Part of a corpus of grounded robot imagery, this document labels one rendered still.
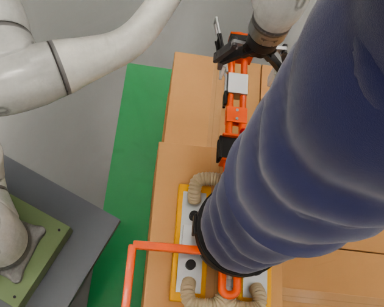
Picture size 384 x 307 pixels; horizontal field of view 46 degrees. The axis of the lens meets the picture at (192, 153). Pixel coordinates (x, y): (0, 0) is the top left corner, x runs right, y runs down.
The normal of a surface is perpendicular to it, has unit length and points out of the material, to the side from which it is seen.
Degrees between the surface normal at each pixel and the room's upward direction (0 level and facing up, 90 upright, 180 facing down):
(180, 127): 0
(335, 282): 0
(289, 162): 74
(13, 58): 9
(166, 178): 0
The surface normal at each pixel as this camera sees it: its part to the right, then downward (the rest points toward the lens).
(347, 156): -0.75, 0.55
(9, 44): 0.29, -0.40
